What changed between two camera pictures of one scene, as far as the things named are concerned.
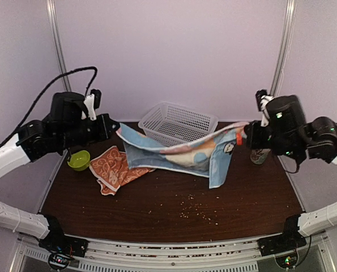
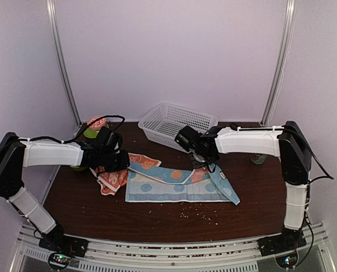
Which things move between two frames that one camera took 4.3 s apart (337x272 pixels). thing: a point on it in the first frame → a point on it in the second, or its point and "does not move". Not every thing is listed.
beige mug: [257, 156] does not move
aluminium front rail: [119, 255] does not move
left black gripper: [104, 134] → [124, 162]
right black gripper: [251, 131] → [197, 165]
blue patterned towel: [204, 157] → [146, 182]
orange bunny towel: [112, 168] does not move
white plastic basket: [171, 124] does not move
